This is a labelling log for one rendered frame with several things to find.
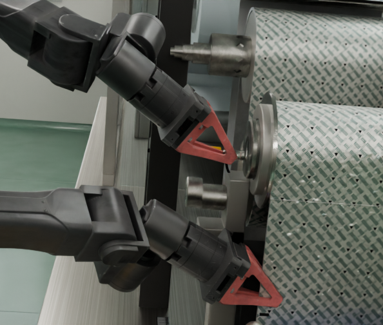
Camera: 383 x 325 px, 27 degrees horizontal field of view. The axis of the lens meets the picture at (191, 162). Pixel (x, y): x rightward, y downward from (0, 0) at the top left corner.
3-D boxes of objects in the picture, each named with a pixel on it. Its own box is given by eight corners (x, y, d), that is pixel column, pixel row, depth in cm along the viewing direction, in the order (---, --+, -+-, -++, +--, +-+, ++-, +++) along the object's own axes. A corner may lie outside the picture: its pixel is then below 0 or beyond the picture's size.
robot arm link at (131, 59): (83, 78, 97) (111, 49, 94) (100, 49, 103) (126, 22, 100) (127, 113, 99) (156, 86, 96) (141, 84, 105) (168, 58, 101)
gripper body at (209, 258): (215, 308, 95) (162, 277, 94) (208, 273, 105) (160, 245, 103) (246, 265, 94) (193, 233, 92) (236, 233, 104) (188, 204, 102)
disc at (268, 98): (249, 189, 111) (260, 82, 107) (252, 189, 111) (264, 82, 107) (264, 224, 97) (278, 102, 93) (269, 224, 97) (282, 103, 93)
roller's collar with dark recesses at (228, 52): (206, 71, 128) (209, 30, 126) (244, 74, 128) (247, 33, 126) (209, 78, 121) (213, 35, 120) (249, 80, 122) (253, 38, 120)
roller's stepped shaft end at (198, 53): (169, 60, 125) (171, 39, 124) (207, 62, 126) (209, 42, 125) (169, 62, 122) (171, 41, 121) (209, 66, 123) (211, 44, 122)
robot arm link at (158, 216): (142, 216, 93) (152, 186, 97) (113, 249, 97) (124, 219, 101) (191, 246, 94) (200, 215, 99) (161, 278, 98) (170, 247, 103)
